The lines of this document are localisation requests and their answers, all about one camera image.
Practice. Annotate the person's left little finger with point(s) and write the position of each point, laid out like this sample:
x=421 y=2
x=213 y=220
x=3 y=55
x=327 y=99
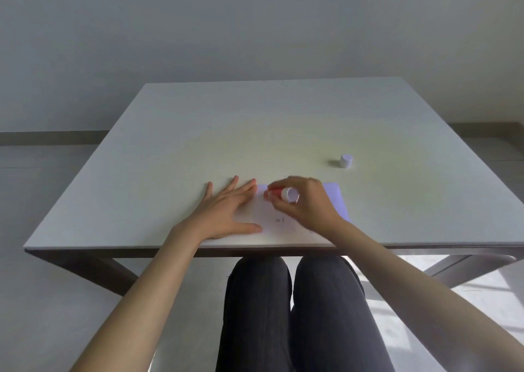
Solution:
x=209 y=192

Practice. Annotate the person's right forearm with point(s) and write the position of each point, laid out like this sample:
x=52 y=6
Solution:
x=409 y=289

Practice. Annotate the white paper sheet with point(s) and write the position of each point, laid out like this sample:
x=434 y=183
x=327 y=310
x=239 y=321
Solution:
x=272 y=224

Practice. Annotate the person's left forearm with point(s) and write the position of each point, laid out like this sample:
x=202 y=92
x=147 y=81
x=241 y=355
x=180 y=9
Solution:
x=139 y=302

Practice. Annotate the white glue stick cap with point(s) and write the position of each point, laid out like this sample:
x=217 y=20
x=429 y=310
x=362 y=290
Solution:
x=346 y=161

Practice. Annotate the person's left thumb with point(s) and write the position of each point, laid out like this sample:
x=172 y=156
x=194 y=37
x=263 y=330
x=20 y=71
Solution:
x=249 y=228

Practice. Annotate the person's right hand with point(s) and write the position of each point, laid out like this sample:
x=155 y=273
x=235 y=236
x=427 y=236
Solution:
x=311 y=208

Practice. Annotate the light purple paper sheet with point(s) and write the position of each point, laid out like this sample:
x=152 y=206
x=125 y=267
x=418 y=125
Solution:
x=337 y=199

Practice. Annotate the person's right fingers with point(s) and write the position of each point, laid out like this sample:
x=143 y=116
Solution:
x=292 y=210

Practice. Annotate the red and white glue stick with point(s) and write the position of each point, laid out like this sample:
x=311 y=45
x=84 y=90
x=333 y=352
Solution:
x=286 y=194

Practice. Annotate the black trousers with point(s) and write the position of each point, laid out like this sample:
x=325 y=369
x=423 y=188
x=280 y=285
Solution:
x=303 y=318

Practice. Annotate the person's left hand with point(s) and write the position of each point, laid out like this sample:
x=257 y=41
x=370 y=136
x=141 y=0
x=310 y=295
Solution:
x=219 y=216

